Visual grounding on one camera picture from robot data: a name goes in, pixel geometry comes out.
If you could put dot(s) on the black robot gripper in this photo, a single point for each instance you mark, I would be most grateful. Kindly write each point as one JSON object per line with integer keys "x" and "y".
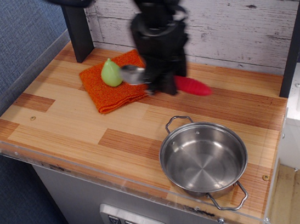
{"x": 162, "y": 50}

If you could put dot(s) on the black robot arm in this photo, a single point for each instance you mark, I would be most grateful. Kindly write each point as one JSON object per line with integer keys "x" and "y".
{"x": 157, "y": 13}

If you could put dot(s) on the red handled metal spoon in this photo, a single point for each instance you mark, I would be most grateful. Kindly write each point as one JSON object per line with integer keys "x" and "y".
{"x": 134, "y": 75}

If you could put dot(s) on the orange folded cloth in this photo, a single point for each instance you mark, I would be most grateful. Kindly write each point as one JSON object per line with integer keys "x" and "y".
{"x": 108, "y": 98}

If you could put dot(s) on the green plastic pear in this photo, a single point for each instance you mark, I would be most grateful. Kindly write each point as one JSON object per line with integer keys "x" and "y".
{"x": 110, "y": 74}

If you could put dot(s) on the dark right upright post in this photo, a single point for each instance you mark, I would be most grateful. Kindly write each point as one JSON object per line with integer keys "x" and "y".
{"x": 292, "y": 58}

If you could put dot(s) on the dark upright post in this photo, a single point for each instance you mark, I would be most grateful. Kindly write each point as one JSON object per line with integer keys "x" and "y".
{"x": 292, "y": 58}
{"x": 78, "y": 31}

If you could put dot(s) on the grey cabinet with dispenser panel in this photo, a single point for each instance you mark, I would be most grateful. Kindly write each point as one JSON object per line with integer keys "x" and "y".
{"x": 111, "y": 216}

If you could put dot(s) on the stainless steel pot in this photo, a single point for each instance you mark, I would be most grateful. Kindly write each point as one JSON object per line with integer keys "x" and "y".
{"x": 205, "y": 160}

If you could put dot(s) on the dark left upright post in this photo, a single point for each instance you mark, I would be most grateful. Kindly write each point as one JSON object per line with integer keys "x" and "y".
{"x": 78, "y": 31}

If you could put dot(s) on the clear acrylic table guard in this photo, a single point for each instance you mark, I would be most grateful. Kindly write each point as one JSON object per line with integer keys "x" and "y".
{"x": 111, "y": 161}

